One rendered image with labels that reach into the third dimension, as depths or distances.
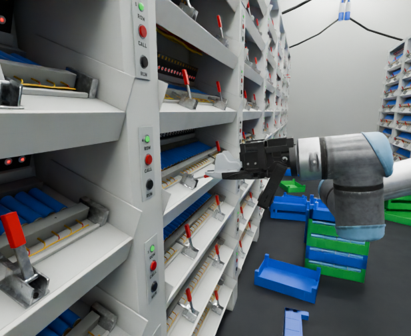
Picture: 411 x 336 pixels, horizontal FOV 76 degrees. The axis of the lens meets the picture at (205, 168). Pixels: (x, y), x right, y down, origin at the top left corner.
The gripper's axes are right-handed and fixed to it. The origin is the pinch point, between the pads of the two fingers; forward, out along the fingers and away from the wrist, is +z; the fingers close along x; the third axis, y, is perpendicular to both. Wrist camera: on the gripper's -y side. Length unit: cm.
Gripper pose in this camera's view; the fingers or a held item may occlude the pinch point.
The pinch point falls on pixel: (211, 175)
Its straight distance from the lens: 65.2
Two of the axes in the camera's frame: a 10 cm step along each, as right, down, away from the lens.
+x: -3.4, 2.0, -9.2
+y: -1.3, -9.8, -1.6
